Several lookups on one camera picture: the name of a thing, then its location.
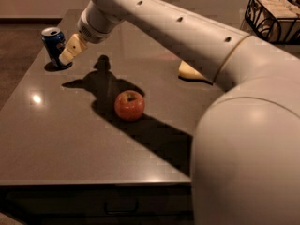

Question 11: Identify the black wire basket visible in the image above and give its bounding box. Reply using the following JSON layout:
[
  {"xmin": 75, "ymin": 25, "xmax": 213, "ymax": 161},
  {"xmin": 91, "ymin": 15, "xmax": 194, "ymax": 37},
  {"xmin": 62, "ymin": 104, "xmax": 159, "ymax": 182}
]
[{"xmin": 245, "ymin": 0, "xmax": 300, "ymax": 45}]

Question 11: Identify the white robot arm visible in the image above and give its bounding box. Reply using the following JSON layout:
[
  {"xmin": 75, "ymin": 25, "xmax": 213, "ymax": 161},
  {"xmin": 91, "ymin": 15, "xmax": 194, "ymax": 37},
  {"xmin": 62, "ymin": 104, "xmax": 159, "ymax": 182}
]
[{"xmin": 60, "ymin": 0, "xmax": 300, "ymax": 225}]

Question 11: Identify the blue pepsi can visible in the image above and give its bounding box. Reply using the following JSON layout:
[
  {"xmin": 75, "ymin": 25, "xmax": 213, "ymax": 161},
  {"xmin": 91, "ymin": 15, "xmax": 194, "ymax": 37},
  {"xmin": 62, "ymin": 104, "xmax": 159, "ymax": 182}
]
[{"xmin": 41, "ymin": 27, "xmax": 66, "ymax": 69}]

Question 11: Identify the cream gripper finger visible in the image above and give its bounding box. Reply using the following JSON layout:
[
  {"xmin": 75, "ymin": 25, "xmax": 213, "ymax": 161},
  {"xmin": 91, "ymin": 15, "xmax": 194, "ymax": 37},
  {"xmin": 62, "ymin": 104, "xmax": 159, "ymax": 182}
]
[{"xmin": 59, "ymin": 34, "xmax": 88, "ymax": 65}]

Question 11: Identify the yellow sponge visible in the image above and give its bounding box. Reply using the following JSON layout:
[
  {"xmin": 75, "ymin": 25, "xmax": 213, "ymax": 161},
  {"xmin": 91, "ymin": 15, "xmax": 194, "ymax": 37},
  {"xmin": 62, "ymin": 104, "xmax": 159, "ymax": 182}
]
[{"xmin": 178, "ymin": 61, "xmax": 207, "ymax": 82}]

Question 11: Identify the red apple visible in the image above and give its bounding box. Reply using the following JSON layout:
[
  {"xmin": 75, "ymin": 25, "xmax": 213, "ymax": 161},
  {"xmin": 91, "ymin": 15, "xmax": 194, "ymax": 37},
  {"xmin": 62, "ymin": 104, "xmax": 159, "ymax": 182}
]
[{"xmin": 114, "ymin": 90, "xmax": 145, "ymax": 122}]

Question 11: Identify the dark drawer with handle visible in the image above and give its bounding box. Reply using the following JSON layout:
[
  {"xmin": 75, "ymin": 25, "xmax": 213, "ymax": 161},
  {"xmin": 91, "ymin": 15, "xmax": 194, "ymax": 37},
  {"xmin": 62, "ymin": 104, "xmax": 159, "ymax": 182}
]
[{"xmin": 5, "ymin": 187, "xmax": 192, "ymax": 217}]

